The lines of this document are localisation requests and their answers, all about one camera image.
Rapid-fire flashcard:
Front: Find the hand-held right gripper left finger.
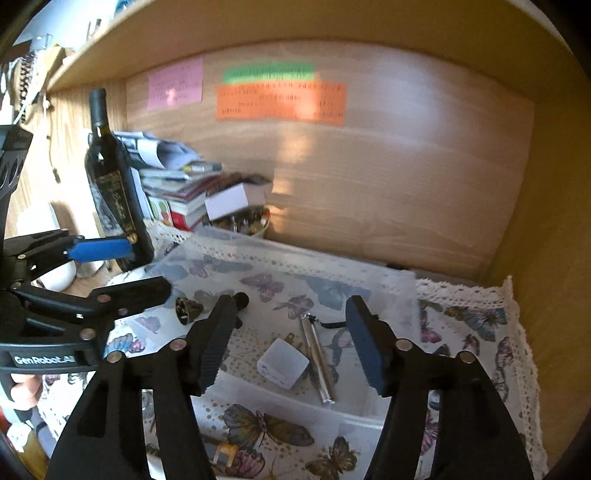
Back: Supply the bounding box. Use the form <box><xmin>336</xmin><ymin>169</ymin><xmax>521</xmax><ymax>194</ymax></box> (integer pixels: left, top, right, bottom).
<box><xmin>46</xmin><ymin>294</ymin><xmax>241</xmax><ymax>480</ymax></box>

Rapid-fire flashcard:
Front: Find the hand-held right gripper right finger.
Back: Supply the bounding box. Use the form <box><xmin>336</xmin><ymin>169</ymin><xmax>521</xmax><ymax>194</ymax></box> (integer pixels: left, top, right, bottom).
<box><xmin>345</xmin><ymin>295</ymin><xmax>536</xmax><ymax>480</ymax></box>

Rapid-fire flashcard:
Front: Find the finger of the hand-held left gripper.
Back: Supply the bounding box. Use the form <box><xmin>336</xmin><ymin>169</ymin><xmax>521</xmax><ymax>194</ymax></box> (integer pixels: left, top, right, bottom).
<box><xmin>4</xmin><ymin>230</ymin><xmax>137</xmax><ymax>283</ymax></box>
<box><xmin>10</xmin><ymin>276</ymin><xmax>172</xmax><ymax>326</ymax></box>

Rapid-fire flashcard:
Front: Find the white charger adapter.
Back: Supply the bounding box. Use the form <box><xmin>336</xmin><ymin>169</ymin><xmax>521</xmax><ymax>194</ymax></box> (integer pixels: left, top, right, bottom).
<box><xmin>257</xmin><ymin>338</ymin><xmax>311</xmax><ymax>391</ymax></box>

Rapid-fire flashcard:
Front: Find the clear plastic storage box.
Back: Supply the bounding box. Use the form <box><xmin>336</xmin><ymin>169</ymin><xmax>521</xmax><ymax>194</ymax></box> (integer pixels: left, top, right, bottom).
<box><xmin>144</xmin><ymin>230</ymin><xmax>422</xmax><ymax>462</ymax></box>

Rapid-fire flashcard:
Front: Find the person's left hand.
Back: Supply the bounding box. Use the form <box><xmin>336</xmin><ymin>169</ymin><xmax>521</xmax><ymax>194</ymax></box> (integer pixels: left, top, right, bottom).
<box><xmin>9</xmin><ymin>373</ymin><xmax>45</xmax><ymax>409</ymax></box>

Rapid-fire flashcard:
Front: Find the small brass bell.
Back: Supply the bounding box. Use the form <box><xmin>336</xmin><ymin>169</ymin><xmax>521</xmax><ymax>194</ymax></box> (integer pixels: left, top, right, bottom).
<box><xmin>175</xmin><ymin>296</ymin><xmax>205</xmax><ymax>326</ymax></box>

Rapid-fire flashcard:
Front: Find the white rounded object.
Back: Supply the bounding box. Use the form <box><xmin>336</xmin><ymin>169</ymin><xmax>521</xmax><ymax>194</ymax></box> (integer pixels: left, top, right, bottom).
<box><xmin>39</xmin><ymin>203</ymin><xmax>78</xmax><ymax>292</ymax></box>

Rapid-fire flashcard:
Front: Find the dark wine bottle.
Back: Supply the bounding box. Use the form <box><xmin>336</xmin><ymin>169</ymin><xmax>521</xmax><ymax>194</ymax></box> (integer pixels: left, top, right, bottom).
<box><xmin>84</xmin><ymin>89</ymin><xmax>156</xmax><ymax>273</ymax></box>

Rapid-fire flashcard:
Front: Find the stack of books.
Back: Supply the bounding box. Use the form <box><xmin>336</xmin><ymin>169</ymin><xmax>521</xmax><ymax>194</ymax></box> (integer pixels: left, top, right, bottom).
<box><xmin>137</xmin><ymin>161</ymin><xmax>223</xmax><ymax>232</ymax></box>

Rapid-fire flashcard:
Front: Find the butterfly print lace cloth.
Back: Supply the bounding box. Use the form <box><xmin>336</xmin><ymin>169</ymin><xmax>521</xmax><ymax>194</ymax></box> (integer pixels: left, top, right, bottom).
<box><xmin>41</xmin><ymin>217</ymin><xmax>551</xmax><ymax>480</ymax></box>

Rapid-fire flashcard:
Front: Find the folded newspaper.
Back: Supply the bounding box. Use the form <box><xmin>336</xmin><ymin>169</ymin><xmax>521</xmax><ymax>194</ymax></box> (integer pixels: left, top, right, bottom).
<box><xmin>113</xmin><ymin>130</ymin><xmax>198</xmax><ymax>169</ymax></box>

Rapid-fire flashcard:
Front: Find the black metal stand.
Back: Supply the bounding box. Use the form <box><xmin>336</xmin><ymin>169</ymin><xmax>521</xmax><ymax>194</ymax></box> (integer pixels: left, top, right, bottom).
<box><xmin>0</xmin><ymin>124</ymin><xmax>35</xmax><ymax>241</ymax></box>

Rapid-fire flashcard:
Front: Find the container of small trinkets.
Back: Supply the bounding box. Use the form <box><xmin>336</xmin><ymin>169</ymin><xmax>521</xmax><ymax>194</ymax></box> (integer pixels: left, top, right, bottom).
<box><xmin>209</xmin><ymin>207</ymin><xmax>272</xmax><ymax>239</ymax></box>

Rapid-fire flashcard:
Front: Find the small white cardboard box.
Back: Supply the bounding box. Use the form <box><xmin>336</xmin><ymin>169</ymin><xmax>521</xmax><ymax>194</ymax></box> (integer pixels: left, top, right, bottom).
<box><xmin>204</xmin><ymin>182</ymin><xmax>269</xmax><ymax>222</ymax></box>

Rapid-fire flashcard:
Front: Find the pink paper note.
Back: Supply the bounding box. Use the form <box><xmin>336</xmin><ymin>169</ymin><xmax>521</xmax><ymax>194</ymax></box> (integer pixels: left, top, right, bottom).
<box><xmin>146</xmin><ymin>58</ymin><xmax>205</xmax><ymax>110</ymax></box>

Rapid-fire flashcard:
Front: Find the orange paper note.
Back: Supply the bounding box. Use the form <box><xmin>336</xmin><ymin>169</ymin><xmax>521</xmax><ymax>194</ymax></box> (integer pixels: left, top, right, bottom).
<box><xmin>215</xmin><ymin>82</ymin><xmax>348</xmax><ymax>127</ymax></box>

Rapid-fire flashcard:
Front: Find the green paper note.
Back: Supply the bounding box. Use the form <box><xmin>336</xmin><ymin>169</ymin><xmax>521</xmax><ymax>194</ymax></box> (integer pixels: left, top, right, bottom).
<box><xmin>222</xmin><ymin>63</ymin><xmax>316</xmax><ymax>84</ymax></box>

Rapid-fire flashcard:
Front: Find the wooden shelf board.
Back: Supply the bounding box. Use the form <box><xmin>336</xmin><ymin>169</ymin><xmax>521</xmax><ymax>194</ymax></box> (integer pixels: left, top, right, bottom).
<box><xmin>45</xmin><ymin>0</ymin><xmax>574</xmax><ymax>103</ymax></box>

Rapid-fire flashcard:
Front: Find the silver metal cylinder with strap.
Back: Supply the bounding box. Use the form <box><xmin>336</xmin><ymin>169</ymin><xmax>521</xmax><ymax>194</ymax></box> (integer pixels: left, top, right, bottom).
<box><xmin>299</xmin><ymin>313</ymin><xmax>348</xmax><ymax>407</ymax></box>

